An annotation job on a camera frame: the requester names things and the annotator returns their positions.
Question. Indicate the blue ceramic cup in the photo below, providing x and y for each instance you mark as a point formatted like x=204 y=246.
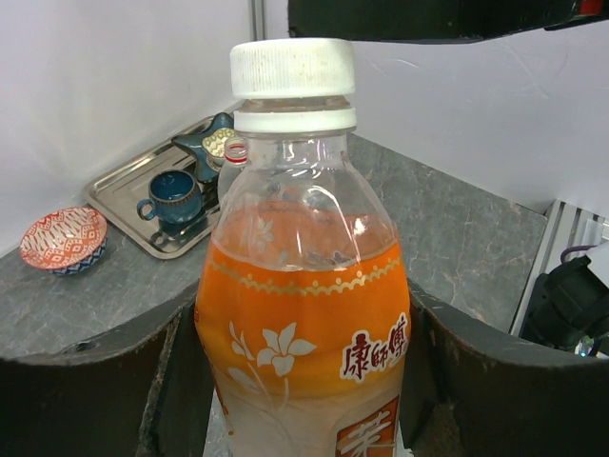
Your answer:
x=174 y=197

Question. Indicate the blue star-shaped dish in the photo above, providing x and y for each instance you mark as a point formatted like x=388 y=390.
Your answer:
x=207 y=168

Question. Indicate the patterned flower bowl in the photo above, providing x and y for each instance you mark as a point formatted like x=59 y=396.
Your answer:
x=214 y=144

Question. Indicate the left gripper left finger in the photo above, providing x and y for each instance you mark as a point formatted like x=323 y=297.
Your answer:
x=143 y=388

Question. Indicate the white juice bottle cap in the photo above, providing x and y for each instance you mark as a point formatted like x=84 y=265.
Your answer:
x=292 y=68

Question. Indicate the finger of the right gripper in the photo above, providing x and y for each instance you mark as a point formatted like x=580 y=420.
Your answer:
x=436 y=21

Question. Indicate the tall red-cap clear bottle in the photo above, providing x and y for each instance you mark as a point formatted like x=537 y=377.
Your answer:
x=235 y=155

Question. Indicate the steel tray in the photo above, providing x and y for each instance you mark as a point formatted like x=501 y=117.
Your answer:
x=117 y=193

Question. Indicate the right aluminium frame post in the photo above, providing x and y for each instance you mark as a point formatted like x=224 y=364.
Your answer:
x=258 y=22

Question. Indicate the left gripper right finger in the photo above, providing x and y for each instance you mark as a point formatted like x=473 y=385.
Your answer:
x=472 y=390

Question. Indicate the red patterned bowl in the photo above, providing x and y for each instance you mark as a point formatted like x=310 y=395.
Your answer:
x=66 y=241

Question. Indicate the orange juice bottle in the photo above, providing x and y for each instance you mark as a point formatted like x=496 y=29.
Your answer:
x=303 y=308

